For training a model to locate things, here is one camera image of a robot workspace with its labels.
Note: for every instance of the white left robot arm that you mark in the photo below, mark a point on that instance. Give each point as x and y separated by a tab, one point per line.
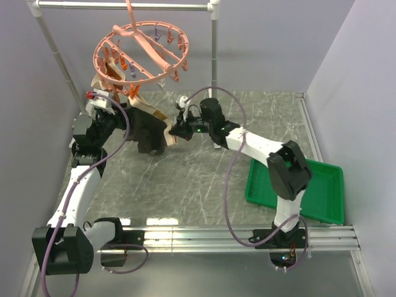
88	165

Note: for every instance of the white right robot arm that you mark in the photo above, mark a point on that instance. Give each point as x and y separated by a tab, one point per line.
289	172

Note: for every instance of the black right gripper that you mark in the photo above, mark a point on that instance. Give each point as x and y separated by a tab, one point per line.
181	130

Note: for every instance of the white metal clothes rack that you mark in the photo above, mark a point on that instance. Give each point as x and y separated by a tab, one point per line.
212	7

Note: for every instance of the dark brown boxer underwear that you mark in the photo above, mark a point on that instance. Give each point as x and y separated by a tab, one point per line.
150	127

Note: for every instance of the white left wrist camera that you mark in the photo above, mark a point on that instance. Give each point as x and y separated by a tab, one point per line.
99	103

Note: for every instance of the pink round clip hanger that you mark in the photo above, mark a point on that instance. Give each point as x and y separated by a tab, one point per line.
146	51

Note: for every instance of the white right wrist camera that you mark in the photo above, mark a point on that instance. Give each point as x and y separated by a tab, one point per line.
182	104

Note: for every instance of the aluminium mounting rail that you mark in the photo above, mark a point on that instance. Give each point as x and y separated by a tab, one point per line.
173	239

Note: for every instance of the orange brown hanging underwear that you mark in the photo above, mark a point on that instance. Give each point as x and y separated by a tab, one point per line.
113	72

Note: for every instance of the green plastic tray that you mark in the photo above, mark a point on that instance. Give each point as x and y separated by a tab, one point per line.
323	200

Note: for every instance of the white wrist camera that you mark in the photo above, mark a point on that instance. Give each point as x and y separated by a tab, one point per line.
99	103
182	104

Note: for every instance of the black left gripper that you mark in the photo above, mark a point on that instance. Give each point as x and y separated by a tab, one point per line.
120	117

